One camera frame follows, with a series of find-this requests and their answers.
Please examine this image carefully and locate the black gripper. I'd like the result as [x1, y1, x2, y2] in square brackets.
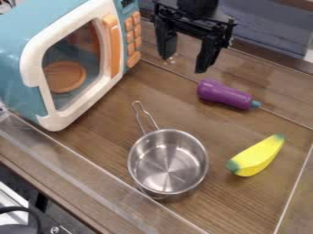
[152, 0, 236, 73]

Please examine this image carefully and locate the yellow toy banana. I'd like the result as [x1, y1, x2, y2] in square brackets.
[225, 134, 284, 177]

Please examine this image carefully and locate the purple toy eggplant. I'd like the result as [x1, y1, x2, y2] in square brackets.
[196, 79, 262, 110]

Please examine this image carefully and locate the blue toy microwave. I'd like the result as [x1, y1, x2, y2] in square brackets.
[0, 0, 141, 132]

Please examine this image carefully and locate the clear acrylic barrier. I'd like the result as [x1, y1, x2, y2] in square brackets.
[0, 103, 207, 234]

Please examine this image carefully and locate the silver pot with handle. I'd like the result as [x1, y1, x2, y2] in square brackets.
[126, 101, 208, 201]

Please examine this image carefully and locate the black cable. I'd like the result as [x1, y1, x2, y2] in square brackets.
[0, 206, 42, 234]

